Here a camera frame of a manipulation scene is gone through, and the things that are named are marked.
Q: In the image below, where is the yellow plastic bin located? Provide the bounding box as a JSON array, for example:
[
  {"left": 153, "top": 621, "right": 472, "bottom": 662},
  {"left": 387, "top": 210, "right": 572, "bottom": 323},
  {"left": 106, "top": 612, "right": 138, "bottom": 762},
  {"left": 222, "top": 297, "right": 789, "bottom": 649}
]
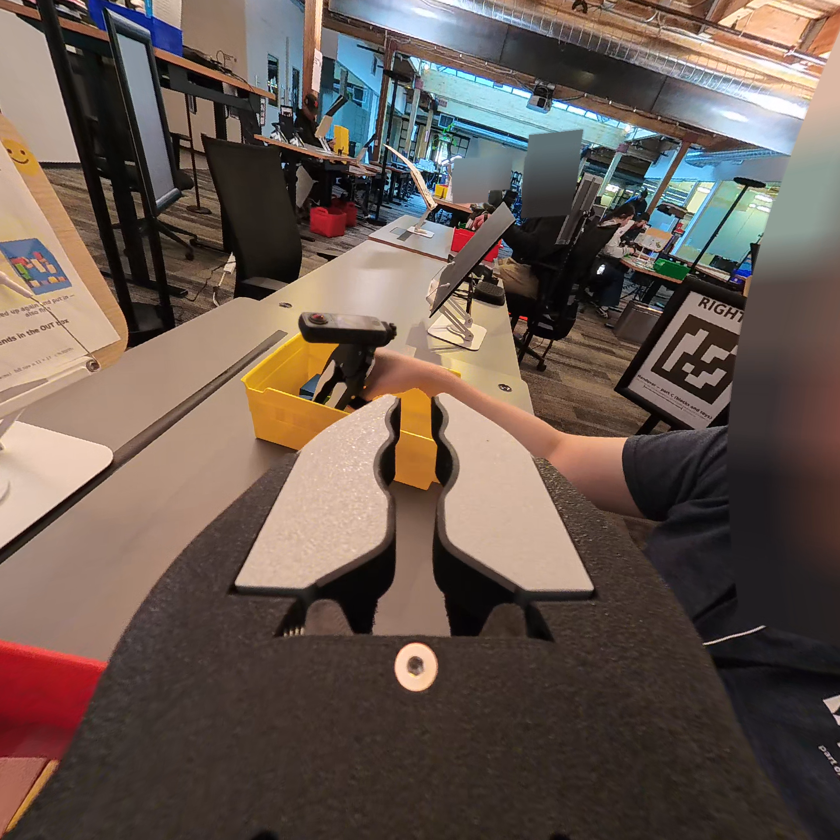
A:
[{"left": 241, "top": 331, "right": 462, "bottom": 492}]

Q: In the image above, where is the black table cable slot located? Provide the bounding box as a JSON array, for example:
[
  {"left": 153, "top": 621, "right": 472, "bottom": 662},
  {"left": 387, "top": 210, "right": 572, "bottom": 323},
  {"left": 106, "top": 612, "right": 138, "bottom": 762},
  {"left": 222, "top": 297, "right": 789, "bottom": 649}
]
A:
[{"left": 112, "top": 328, "right": 288, "bottom": 470}]

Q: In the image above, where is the orange wooden cube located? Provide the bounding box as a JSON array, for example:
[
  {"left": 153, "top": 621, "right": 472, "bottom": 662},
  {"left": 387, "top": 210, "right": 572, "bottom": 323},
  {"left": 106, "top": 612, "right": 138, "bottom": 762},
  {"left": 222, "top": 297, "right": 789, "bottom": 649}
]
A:
[{"left": 5, "top": 760, "right": 60, "bottom": 834}]

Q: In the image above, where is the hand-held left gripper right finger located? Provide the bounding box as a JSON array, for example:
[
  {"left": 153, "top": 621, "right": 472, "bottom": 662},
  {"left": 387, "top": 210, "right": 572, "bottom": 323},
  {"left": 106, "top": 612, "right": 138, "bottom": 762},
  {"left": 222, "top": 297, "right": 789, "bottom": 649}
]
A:
[{"left": 430, "top": 392, "right": 597, "bottom": 639}]

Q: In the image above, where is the white power strip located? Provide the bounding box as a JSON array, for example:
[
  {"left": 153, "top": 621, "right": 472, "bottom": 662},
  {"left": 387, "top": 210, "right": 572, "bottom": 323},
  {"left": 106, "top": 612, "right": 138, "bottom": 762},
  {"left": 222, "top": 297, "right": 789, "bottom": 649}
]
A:
[{"left": 211, "top": 252, "right": 237, "bottom": 308}]

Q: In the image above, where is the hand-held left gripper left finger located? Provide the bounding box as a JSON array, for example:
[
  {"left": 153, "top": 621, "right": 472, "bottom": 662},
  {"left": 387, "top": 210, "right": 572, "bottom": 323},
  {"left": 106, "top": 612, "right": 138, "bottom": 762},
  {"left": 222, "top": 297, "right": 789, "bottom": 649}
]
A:
[{"left": 234, "top": 394, "right": 403, "bottom": 636}]

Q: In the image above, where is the framed black white sign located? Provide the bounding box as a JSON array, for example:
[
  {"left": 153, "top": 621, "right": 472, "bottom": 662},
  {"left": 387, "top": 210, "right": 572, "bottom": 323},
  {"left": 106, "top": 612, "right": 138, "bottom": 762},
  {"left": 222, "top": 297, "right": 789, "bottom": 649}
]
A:
[{"left": 613, "top": 276, "right": 746, "bottom": 435}]

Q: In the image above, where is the person's right hand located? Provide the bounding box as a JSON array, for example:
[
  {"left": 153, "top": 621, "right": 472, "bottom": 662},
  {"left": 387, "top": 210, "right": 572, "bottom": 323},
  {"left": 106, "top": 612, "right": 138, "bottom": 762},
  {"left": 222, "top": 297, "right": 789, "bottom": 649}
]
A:
[{"left": 363, "top": 350, "right": 460, "bottom": 403}]

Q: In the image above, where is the black office chair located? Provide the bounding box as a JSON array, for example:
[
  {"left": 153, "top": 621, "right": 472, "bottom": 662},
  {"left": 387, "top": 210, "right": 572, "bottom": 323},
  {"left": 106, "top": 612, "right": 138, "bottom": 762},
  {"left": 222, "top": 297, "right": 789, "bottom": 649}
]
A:
[
  {"left": 200, "top": 134, "right": 304, "bottom": 301},
  {"left": 518, "top": 177, "right": 621, "bottom": 371}
]

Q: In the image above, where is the silver desk stand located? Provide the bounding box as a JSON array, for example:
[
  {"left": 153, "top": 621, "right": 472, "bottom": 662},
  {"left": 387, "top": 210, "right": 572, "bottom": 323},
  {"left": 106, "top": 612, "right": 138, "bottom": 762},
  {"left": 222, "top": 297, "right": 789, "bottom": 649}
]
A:
[{"left": 382, "top": 144, "right": 439, "bottom": 238}]

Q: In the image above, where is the white tablet stand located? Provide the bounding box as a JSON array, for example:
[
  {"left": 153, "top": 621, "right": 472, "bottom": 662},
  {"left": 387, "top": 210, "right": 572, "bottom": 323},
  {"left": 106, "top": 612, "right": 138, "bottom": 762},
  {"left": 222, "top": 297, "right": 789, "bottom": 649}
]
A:
[{"left": 427, "top": 272, "right": 488, "bottom": 352}]

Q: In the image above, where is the red plastic bin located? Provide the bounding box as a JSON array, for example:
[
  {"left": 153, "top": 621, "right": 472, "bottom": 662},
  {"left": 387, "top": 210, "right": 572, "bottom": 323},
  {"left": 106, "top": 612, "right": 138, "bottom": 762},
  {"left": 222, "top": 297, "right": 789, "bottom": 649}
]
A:
[{"left": 0, "top": 640, "right": 107, "bottom": 834}]

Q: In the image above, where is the person's right forearm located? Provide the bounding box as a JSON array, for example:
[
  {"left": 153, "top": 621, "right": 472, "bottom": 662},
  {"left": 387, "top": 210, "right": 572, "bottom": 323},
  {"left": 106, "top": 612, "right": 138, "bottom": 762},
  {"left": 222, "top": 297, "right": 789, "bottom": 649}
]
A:
[{"left": 430, "top": 367, "right": 647, "bottom": 521}]

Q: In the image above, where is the black floor lamp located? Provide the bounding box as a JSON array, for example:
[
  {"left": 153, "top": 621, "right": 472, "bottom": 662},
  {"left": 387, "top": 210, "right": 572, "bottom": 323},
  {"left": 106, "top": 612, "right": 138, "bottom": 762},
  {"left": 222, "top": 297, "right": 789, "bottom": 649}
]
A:
[{"left": 689, "top": 176, "right": 767, "bottom": 271}]

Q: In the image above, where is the small red bin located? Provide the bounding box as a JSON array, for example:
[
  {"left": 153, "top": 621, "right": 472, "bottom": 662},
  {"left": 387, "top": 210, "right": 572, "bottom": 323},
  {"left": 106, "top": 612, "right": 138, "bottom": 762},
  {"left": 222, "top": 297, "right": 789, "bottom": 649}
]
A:
[{"left": 451, "top": 226, "right": 501, "bottom": 261}]

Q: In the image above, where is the black framed monitor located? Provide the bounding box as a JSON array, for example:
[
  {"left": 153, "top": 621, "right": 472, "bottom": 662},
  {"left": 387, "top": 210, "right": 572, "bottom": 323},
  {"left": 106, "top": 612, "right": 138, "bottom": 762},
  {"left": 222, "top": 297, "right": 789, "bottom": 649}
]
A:
[{"left": 105, "top": 10, "right": 183, "bottom": 217}]

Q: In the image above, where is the framed instruction board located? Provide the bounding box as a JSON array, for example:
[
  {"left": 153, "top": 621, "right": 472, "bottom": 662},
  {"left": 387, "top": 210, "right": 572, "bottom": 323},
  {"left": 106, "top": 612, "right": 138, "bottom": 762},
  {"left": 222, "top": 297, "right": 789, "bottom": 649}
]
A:
[{"left": 0, "top": 115, "right": 129, "bottom": 368}]

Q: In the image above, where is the blue storage crate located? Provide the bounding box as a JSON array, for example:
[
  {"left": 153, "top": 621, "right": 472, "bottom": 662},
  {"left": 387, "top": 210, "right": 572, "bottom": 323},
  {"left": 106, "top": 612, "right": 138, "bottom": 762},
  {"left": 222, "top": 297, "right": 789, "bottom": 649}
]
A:
[{"left": 87, "top": 0, "right": 185, "bottom": 59}]

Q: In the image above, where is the black laptop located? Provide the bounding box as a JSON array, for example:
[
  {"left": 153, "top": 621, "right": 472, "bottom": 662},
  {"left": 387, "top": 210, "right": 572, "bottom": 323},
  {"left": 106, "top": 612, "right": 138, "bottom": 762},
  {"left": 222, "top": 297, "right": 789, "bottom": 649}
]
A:
[{"left": 428, "top": 202, "right": 517, "bottom": 319}]

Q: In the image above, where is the clear glass dish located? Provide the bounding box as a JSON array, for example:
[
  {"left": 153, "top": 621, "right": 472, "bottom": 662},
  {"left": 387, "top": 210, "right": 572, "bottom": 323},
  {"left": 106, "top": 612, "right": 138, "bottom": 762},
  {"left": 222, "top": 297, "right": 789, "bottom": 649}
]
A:
[{"left": 0, "top": 357, "right": 101, "bottom": 503}]

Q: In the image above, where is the beige long wooden block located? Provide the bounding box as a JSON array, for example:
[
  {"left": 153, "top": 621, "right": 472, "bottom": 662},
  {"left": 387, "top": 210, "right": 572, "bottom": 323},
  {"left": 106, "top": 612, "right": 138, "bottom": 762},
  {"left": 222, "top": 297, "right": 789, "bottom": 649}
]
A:
[{"left": 0, "top": 756, "right": 51, "bottom": 824}]

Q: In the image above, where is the person in dark shirt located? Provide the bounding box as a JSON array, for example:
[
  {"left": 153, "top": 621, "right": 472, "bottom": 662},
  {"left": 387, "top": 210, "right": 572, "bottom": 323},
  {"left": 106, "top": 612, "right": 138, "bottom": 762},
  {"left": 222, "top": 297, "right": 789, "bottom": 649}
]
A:
[{"left": 622, "top": 427, "right": 840, "bottom": 840}]

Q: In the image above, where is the grey waste bin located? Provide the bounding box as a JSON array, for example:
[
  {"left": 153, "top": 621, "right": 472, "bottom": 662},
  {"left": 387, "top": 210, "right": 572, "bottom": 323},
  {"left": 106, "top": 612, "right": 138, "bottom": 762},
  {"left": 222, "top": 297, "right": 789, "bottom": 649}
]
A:
[{"left": 613, "top": 300, "right": 665, "bottom": 345}]

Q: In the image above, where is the printed instruction sheet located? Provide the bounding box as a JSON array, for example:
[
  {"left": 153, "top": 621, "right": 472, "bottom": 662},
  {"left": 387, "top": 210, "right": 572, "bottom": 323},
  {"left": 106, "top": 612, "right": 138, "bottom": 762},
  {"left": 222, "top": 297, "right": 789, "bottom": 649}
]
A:
[{"left": 0, "top": 141, "right": 123, "bottom": 395}]

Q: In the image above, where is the black metal leg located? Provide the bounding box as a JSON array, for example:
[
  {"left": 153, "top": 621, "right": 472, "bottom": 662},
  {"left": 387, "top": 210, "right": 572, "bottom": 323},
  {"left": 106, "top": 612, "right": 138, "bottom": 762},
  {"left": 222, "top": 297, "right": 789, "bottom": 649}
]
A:
[{"left": 36, "top": 0, "right": 175, "bottom": 342}]

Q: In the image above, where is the red storage crate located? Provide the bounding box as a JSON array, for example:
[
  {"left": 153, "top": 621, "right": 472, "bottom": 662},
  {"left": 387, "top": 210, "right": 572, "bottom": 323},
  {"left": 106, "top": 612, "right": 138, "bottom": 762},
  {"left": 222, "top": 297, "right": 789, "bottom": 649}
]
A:
[{"left": 308, "top": 200, "right": 358, "bottom": 238}]

